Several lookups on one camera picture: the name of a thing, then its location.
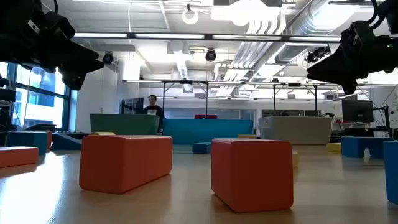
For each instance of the person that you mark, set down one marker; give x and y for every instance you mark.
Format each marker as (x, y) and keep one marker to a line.
(154, 110)

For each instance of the blue plastic bin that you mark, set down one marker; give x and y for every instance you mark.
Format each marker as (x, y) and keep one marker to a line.
(205, 130)

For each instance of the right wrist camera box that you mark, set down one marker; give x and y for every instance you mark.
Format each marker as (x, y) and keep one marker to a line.
(362, 31)

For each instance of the thick orange block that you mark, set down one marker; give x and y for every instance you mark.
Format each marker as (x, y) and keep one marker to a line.
(252, 174)

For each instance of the black computer monitor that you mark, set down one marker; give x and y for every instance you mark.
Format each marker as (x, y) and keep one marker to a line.
(357, 110)

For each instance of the blue arch block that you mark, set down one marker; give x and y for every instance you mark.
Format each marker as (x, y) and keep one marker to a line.
(351, 146)

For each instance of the dark desk monitor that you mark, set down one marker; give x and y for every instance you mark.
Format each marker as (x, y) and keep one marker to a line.
(132, 106)

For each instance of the green plastic bin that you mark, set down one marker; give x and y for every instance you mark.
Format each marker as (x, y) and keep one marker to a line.
(124, 124)

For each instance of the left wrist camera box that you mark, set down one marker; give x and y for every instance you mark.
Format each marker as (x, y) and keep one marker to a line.
(53, 26)

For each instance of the overhead light bar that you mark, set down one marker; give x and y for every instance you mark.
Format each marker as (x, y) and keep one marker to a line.
(208, 36)

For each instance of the white plastic bin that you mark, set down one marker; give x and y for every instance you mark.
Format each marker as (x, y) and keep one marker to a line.
(295, 130)

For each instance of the black desk object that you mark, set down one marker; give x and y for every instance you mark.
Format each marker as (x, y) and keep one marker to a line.
(40, 127)

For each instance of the red box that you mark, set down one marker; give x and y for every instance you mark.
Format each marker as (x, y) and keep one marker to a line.
(205, 117)

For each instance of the blue rectangular block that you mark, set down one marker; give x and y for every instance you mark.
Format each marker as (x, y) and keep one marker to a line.
(28, 141)

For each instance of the black keyboard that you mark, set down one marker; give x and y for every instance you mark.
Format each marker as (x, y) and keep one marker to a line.
(70, 132)

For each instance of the large window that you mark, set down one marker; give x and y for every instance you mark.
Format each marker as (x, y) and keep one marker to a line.
(40, 109)

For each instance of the yellow block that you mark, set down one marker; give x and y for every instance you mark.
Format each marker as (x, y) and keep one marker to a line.
(334, 147)
(247, 136)
(295, 159)
(102, 133)

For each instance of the long orange block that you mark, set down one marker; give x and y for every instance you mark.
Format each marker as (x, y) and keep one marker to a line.
(124, 161)

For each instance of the black metal frame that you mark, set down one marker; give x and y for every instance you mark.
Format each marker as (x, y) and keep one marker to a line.
(163, 99)
(274, 102)

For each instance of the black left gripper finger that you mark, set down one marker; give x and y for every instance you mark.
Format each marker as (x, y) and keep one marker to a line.
(77, 77)
(87, 59)

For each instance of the tall blue block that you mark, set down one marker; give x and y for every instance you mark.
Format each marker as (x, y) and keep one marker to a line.
(391, 171)

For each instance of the black ceiling camera cluster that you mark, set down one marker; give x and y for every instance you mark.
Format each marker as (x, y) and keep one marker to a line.
(315, 55)

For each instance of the black monitor stand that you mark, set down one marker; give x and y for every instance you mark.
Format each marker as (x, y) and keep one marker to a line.
(386, 121)

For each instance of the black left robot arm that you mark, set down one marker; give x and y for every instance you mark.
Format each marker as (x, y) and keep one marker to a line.
(15, 12)

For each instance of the small blue block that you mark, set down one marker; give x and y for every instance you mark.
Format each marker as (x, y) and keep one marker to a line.
(201, 147)

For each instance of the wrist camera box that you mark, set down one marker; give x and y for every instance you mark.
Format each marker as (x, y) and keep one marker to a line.
(53, 26)
(362, 31)

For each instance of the blue wedge block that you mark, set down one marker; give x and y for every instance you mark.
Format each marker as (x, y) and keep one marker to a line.
(62, 143)

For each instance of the black equipment stack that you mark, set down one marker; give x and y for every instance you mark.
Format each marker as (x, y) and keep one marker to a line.
(6, 95)

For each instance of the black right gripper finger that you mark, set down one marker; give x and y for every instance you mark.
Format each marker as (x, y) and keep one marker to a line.
(326, 68)
(349, 85)

